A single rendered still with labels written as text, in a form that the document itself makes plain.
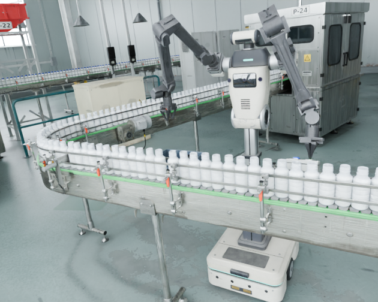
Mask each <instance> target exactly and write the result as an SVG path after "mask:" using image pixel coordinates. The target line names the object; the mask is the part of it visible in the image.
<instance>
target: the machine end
mask: <svg viewBox="0 0 378 302"><path fill-rule="evenodd" d="M369 9H370V3H369V2H321V3H316V4H310V5H303V6H298V7H292V8H285V9H280V10H277V11H278V14H279V16H280V17H281V16H285V18H286V21H287V24H288V26H289V28H290V32H288V33H286V39H287V38H289V37H290V39H291V40H292V43H293V45H294V46H295V47H296V50H297V52H298V65H297V68H298V71H299V73H300V75H301V78H302V81H303V82H304V84H305V86H306V88H307V89H308V90H309V91H310V93H311V96H312V97H313V98H316V99H317V102H318V103H319V105H318V108H319V110H316V111H315V112H317V113H318V114H320V125H319V138H320V137H322V136H324V135H325V134H327V133H329V132H331V134H338V131H335V129H336V128H338V127H339V126H341V125H343V124H345V123H347V124H349V125H351V124H354V122H351V120H352V119H354V118H355V117H356V116H357V114H358V111H359V108H358V98H359V85H361V82H360V77H361V76H364V73H360V72H361V65H362V63H363V62H361V59H362V43H363V35H364V25H365V24H366V22H365V21H364V20H365V14H364V13H366V12H368V11H369ZM244 24H246V25H249V30H255V29H258V30H259V28H261V27H263V26H262V24H261V21H260V19H259V16H258V14H257V13H256V14H249V15H245V16H244ZM259 32H260V30H259ZM272 46H273V44H272V43H271V42H269V43H267V44H265V41H264V39H263V37H262V34H261V33H260V41H259V42H258V43H254V48H255V49H256V48H264V47H266V48H267V49H268V51H269V53H270V54H274V52H273V51H272V48H271V47H272ZM297 105H298V103H297V101H296V98H295V93H294V90H293V87H292V89H290V90H286V91H284V92H280V93H277V94H275V95H273V96H271V97H269V98H268V106H269V110H270V121H269V131H270V132H279V133H283V134H291V135H298V136H303V137H305V129H306V120H305V115H304V116H301V114H300V112H299V109H298V106H297ZM332 130H333V131H332Z"/></svg>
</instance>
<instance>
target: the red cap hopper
mask: <svg viewBox="0 0 378 302"><path fill-rule="evenodd" d="M25 6H26V4H19V3H0V37H4V36H15V35H20V39H21V42H22V46H23V50H24V53H25V58H26V59H16V60H9V61H0V66H2V67H3V68H5V69H6V70H8V71H9V72H11V73H12V74H13V73H14V72H13V71H12V70H10V69H9V68H7V67H6V66H4V65H3V64H1V63H6V62H17V61H24V63H23V64H22V66H21V67H20V68H19V70H18V71H19V72H20V71H21V69H22V68H23V66H24V65H25V64H26V63H27V65H28V69H27V71H28V72H29V73H30V75H31V74H33V72H32V66H33V64H34V63H36V66H37V71H38V73H40V74H41V75H42V72H41V68H40V63H39V60H38V56H37V51H36V48H35V43H34V39H33V36H32V31H31V27H30V24H29V17H28V16H27V13H26V9H25ZM24 21H25V22H26V27H27V31H22V27H21V23H22V22H24ZM16 26H17V27H18V30H19V31H14V32H10V31H11V30H12V29H14V28H15V27H16ZM25 34H28V35H29V39H30V42H31V47H32V51H33V54H34V58H29V56H28V51H27V48H26V44H25V39H24V36H23V35H25ZM30 60H33V62H32V64H31V63H30ZM1 72H3V73H6V72H5V71H3V70H2V69H0V81H2V78H3V76H2V73H1ZM31 77H32V75H31ZM4 96H5V100H6V103H7V107H8V111H9V114H10V117H11V120H10V121H8V117H7V114H6V111H5V107H4V103H3V100H2V96H0V105H1V109H2V113H3V115H4V119H5V123H6V126H7V129H8V133H9V136H8V137H12V136H14V135H13V134H12V131H11V128H13V129H14V131H15V135H16V138H17V139H16V141H18V140H21V138H20V135H19V132H18V127H17V123H16V121H15V117H14V114H13V111H12V108H11V104H10V100H9V97H8V94H6V95H4ZM44 99H45V102H46V107H47V112H48V115H49V118H48V117H47V116H45V115H43V116H44V121H45V120H51V119H53V117H52V112H51V109H50V105H49V100H48V97H47V96H45V97H44ZM29 111H30V112H31V113H33V114H34V115H36V116H38V117H39V118H36V119H31V120H26V121H23V120H24V118H25V117H26V116H25V115H24V116H23V117H22V119H21V120H20V122H19V123H20V124H21V123H26V122H31V121H35V120H40V119H41V115H38V114H40V112H38V114H37V113H34V112H33V111H31V110H29ZM41 120H42V119H41ZM11 122H12V124H11Z"/></svg>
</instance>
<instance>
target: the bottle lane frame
mask: <svg viewBox="0 0 378 302"><path fill-rule="evenodd" d="M60 169H61V174H62V175H64V176H65V179H66V181H70V182H69V183H67V186H68V191H63V190H61V193H63V192H65V193H64V194H66V195H72V196H75V197H81V198H86V199H90V200H96V201H101V202H104V203H110V204H116V205H119V206H125V207H130V208H134V209H139V210H140V205H139V200H140V199H141V198H142V199H146V200H152V202H153V203H154V206H155V212H156V213H159V214H163V215H169V216H173V215H172V213H171V209H172V208H171V205H170V194H169V187H167V185H166V184H162V183H154V182H149V181H143V180H137V179H136V180H134V179H126V178H122V177H116V176H107V175H103V180H104V185H105V188H106V189H108V188H109V187H110V181H111V182H112V183H113V186H112V187H111V188H113V189H114V192H115V193H114V194H113V195H111V194H112V190H111V188H110V189H109V190H108V192H107V193H108V196H109V195H111V196H110V197H109V200H108V201H107V202H105V200H104V199H103V197H104V194H103V193H102V189H103V188H102V185H101V180H100V176H99V177H98V175H97V174H96V173H95V174H94V173H87V172H82V171H74V170H69V169H68V170H66V169H62V168H60ZM172 192H173V200H174V201H176V200H177V199H178V192H180V193H181V198H180V199H179V200H182V206H180V208H179V209H177V211H178V212H177V213H176V214H175V215H174V217H178V218H183V219H189V220H192V221H198V222H204V223H207V224H213V225H218V226H222V227H228V228H233V229H238V230H242V231H248V232H253V233H256V234H262V233H261V230H260V201H259V198H256V197H253V196H252V197H248V196H245V195H237V193H236V194H230V193H229V192H228V193H223V192H215V191H214V190H213V191H207V189H205V190H203V189H200V188H199V189H195V188H193V187H192V188H187V187H186V186H185V187H182V186H179V185H178V186H175V185H173V184H172ZM267 206H268V207H271V213H270V214H269V216H271V221H272V222H270V223H269V225H268V226H267V228H268V230H267V231H266V232H265V233H264V234H262V235H268V236H271V237H277V238H282V239H286V240H291V241H297V242H301V243H306V244H312V245H315V246H321V247H327V248H330V249H335V250H341V251H345V252H350V253H355V254H359V255H365V256H370V257H374V258H378V216H376V215H373V214H372V213H371V214H370V215H369V214H364V213H361V212H360V211H359V213H357V212H350V210H349V209H348V211H344V210H339V209H338V208H337V209H329V208H328V206H327V207H326V208H324V207H318V205H316V206H309V205H308V204H306V205H303V204H298V202H297V203H289V201H287V202H284V201H280V200H278V201H276V200H271V198H270V199H264V217H266V215H267V214H268V213H267Z"/></svg>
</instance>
